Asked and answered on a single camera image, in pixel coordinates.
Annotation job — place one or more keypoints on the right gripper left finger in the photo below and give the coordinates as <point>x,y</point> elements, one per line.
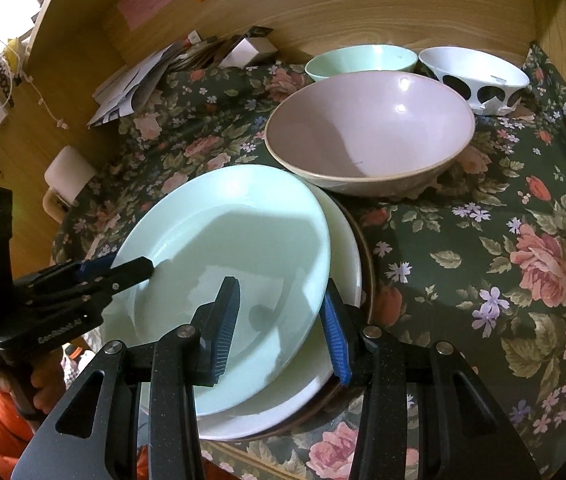
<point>92,433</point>

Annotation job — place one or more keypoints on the stack of white papers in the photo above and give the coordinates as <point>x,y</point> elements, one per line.
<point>129,89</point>

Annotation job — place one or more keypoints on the dark brown plate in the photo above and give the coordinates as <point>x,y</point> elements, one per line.
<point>363,279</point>

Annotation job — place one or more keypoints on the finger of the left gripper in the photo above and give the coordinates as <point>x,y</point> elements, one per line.
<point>97,266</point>
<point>100,289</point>

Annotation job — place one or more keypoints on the small white folded box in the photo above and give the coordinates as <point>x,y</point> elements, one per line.
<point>248,52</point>

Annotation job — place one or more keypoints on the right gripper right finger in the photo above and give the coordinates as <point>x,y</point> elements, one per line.
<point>463,433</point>

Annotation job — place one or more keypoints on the white bowl black dots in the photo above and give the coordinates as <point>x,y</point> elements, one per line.
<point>490,85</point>

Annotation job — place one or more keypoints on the mint green bowl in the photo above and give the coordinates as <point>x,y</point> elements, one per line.
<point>361,58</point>

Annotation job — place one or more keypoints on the white plate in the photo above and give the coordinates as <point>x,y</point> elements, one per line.
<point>313,359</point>

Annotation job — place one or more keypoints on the pink bowl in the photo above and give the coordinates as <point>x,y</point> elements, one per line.
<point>371,134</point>

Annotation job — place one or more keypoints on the person's left hand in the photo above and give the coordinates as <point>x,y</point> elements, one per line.
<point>47,379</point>

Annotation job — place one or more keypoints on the braided brown headband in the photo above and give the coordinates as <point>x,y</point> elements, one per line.
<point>6,83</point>

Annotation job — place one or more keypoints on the floral dark green tablecloth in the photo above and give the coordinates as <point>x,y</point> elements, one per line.
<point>479,260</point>

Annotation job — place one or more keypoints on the mint green plate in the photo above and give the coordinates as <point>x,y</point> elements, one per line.
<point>258,224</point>

